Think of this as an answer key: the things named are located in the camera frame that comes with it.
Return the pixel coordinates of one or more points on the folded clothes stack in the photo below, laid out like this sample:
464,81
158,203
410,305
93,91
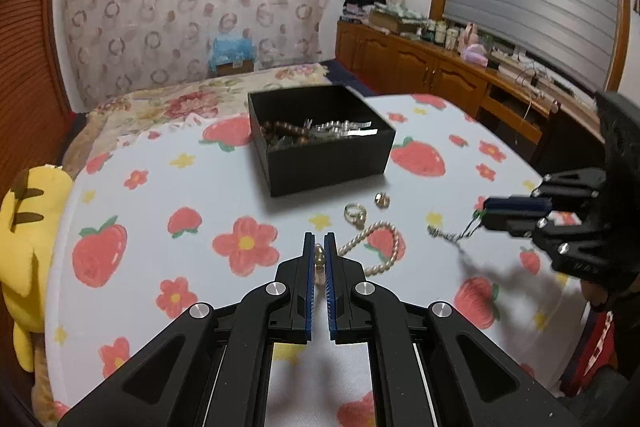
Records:
357,11

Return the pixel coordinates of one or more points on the silver crystal jewelry piece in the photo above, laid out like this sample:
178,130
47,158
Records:
334,130

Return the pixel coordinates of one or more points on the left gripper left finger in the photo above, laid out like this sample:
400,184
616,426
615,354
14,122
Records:
209,367

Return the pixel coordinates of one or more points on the strawberry print tablecloth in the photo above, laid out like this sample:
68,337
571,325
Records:
183,214

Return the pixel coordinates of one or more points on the pink figurine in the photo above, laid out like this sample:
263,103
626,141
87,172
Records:
468,37

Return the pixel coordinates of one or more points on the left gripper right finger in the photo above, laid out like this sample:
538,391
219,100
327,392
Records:
430,366

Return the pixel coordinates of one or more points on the black open jewelry box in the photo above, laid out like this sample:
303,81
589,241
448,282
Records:
292,161

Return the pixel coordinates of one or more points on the long wooden cabinet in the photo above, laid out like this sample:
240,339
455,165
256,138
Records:
548,135

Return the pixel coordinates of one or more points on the yellow plush toy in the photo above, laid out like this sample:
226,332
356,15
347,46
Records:
31,212

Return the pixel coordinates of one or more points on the blue bag on box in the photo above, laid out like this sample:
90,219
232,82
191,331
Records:
231,56

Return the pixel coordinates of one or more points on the floral bed quilt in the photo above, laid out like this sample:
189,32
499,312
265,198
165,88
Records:
121,119

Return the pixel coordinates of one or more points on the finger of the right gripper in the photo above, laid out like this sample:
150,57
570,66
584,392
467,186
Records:
581,251
563,191

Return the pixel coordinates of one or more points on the wooden slatted wardrobe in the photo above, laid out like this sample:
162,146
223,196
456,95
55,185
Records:
35,111

